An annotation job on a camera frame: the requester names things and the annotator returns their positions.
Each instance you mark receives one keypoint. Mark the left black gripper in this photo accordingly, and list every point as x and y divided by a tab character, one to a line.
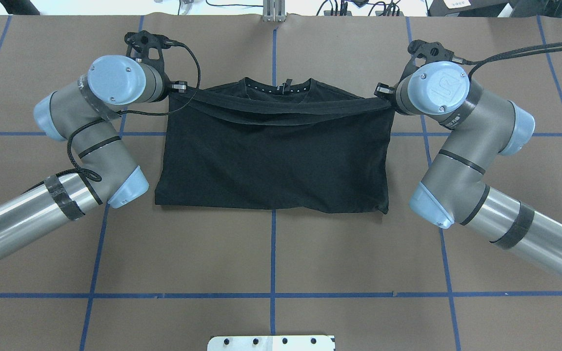
179	87

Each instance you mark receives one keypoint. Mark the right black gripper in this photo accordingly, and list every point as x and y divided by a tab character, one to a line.
382	90

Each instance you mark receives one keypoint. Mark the black graphic t-shirt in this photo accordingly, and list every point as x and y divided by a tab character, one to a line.
251	146

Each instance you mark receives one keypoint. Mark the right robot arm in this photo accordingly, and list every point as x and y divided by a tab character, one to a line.
482	126

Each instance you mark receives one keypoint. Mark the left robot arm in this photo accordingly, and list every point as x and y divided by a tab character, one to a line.
103	171

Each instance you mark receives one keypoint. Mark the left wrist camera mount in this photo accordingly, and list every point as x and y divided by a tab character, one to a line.
148	47

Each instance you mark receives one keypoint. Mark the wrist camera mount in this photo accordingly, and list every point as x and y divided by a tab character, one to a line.
148	47
430	51

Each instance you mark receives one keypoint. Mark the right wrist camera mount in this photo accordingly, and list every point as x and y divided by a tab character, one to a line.
430	51

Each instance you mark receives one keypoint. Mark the aluminium profile post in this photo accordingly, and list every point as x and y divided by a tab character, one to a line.
274	11

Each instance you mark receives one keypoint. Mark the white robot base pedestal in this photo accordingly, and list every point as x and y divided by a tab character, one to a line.
272	343

